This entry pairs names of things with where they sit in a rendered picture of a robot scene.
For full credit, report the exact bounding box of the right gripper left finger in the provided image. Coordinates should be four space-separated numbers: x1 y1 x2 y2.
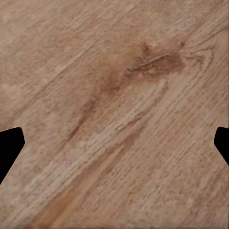
0 127 25 184

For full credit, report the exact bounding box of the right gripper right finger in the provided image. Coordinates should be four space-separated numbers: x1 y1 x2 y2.
214 127 229 164

